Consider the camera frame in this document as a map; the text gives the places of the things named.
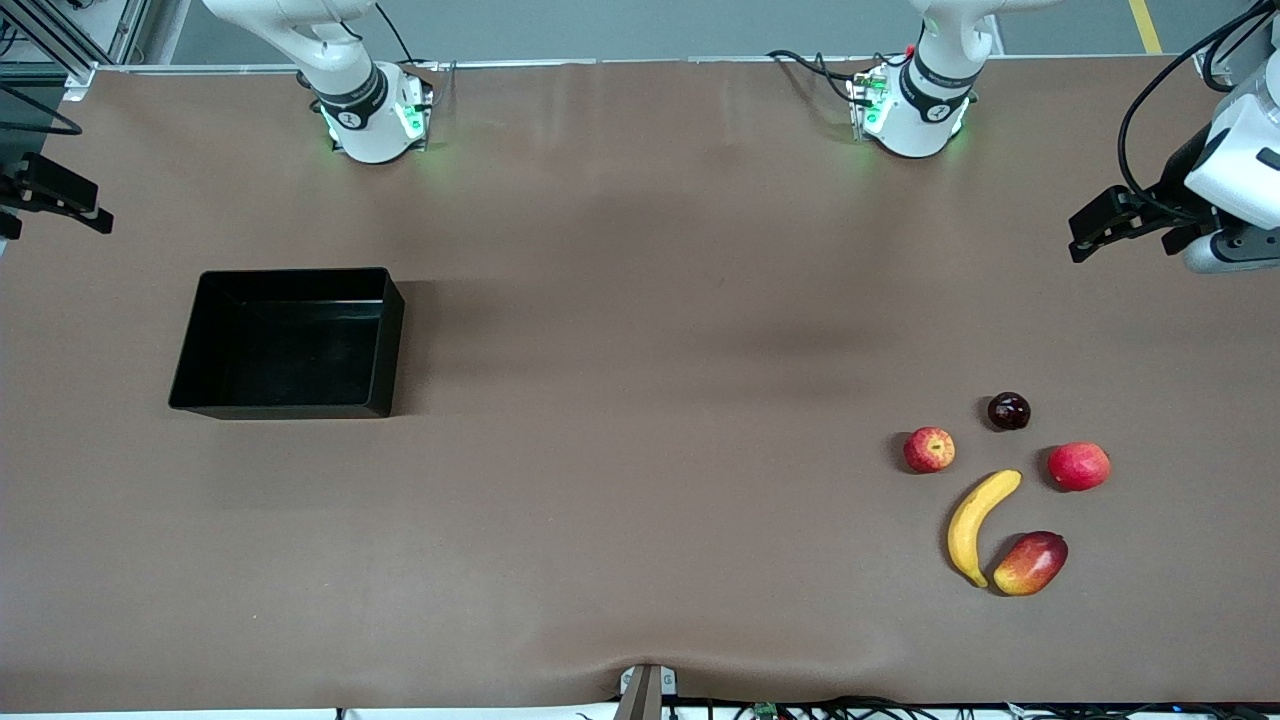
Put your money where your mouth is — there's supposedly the black plastic box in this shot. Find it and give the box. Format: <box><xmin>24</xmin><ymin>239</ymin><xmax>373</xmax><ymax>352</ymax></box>
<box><xmin>168</xmin><ymin>267</ymin><xmax>406</xmax><ymax>420</ymax></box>

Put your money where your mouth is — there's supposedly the small red yellow apple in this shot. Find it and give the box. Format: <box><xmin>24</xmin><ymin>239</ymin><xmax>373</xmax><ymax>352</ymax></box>
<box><xmin>903</xmin><ymin>427</ymin><xmax>956</xmax><ymax>474</ymax></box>

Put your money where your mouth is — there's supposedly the yellow banana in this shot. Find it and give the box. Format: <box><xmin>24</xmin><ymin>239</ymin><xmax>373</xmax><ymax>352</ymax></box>
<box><xmin>947</xmin><ymin>469</ymin><xmax>1024</xmax><ymax>589</ymax></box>

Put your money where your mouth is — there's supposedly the red round apple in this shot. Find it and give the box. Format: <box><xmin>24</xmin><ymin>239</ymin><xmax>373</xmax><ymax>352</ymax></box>
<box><xmin>1047</xmin><ymin>441</ymin><xmax>1112</xmax><ymax>493</ymax></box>

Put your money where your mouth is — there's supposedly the red yellow mango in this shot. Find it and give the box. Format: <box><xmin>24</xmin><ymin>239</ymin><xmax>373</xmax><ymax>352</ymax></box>
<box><xmin>992</xmin><ymin>531</ymin><xmax>1069</xmax><ymax>597</ymax></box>

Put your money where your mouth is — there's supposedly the aluminium frame profile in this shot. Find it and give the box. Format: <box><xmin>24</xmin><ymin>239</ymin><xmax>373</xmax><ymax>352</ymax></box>
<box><xmin>0</xmin><ymin>0</ymin><xmax>151</xmax><ymax>101</ymax></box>
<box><xmin>1195</xmin><ymin>40</ymin><xmax>1241</xmax><ymax>81</ymax></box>

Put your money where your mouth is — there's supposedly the black left arm base cable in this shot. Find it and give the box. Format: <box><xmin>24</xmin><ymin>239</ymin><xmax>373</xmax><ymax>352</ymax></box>
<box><xmin>767</xmin><ymin>48</ymin><xmax>881</xmax><ymax>106</ymax></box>

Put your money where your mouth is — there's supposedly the black arm base cable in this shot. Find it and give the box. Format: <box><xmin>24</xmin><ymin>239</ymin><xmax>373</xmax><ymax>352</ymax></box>
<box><xmin>767</xmin><ymin>48</ymin><xmax>881</xmax><ymax>106</ymax></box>
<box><xmin>375</xmin><ymin>0</ymin><xmax>441</xmax><ymax>76</ymax></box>

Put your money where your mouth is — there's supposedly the black right arm base cable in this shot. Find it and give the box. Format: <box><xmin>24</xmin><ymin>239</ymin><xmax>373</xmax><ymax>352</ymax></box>
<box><xmin>375</xmin><ymin>0</ymin><xmax>441</xmax><ymax>76</ymax></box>

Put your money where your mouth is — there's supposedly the grey table edge bracket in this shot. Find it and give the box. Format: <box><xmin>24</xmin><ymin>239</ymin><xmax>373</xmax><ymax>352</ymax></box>
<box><xmin>618</xmin><ymin>663</ymin><xmax>679</xmax><ymax>720</ymax></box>

